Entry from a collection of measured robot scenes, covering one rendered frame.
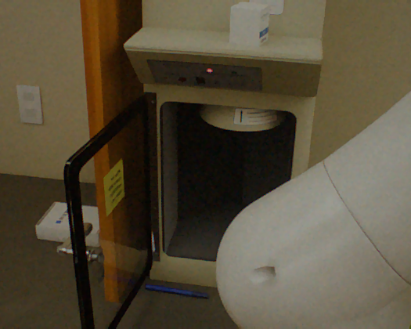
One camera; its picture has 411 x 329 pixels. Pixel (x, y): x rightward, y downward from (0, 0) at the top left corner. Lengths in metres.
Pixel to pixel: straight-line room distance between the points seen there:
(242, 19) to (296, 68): 0.12
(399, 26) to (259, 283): 1.15
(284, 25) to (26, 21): 0.83
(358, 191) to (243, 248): 0.09
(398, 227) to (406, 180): 0.03
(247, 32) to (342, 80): 0.60
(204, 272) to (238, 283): 0.87
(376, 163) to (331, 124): 1.16
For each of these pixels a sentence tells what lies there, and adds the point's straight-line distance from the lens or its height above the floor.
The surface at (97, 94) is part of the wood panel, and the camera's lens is 1.02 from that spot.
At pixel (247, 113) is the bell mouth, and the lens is 1.09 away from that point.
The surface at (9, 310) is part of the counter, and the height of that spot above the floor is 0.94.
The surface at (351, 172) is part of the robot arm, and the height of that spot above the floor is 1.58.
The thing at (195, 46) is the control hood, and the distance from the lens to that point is 0.92.
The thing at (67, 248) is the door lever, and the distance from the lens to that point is 0.96.
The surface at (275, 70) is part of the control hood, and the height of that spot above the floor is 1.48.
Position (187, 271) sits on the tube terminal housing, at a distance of 1.27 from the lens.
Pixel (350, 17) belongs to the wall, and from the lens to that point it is 1.45.
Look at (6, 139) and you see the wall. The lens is 1.79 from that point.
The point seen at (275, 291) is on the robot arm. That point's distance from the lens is 0.38.
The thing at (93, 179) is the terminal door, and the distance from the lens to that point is 0.90.
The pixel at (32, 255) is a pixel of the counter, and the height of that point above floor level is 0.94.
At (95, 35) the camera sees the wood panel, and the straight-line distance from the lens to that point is 0.98.
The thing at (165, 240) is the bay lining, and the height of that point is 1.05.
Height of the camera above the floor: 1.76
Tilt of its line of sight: 28 degrees down
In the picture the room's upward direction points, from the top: 2 degrees clockwise
